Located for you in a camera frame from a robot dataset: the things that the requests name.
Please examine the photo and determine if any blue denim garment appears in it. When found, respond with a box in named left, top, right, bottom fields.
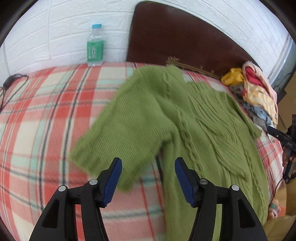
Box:
left=242, top=102, right=273, bottom=126

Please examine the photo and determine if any dark brown wooden headboard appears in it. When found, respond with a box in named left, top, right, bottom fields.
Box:
left=126, top=1, right=254, bottom=79

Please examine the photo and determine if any black charger cable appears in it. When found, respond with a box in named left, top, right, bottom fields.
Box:
left=0, top=73, right=30, bottom=112

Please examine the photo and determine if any grey striped garment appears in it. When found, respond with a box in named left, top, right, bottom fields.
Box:
left=229, top=84, right=268, bottom=133

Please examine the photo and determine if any pink garment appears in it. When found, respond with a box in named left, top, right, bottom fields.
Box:
left=242, top=61, right=278, bottom=105

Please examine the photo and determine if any yellow striped cloth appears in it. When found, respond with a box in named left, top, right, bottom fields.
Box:
left=242, top=80, right=278, bottom=126

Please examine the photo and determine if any green knitted sweater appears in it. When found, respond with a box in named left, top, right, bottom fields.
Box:
left=69, top=66, right=269, bottom=240

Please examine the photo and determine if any red plaid blanket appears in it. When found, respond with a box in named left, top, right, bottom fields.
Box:
left=0, top=61, right=285, bottom=241

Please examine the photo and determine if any mustard yellow garment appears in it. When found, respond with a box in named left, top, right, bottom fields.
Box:
left=221, top=68, right=245, bottom=86

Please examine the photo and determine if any tan padded jacket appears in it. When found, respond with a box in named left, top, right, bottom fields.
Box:
left=263, top=180, right=296, bottom=241

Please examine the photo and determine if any person's right hand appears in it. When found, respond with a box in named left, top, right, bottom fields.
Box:
left=282, top=147, right=295, bottom=168

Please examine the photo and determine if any green label water bottle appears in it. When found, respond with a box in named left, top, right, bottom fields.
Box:
left=87, top=24, right=105, bottom=67

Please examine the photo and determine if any red garment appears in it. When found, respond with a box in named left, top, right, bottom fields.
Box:
left=245, top=67, right=264, bottom=87

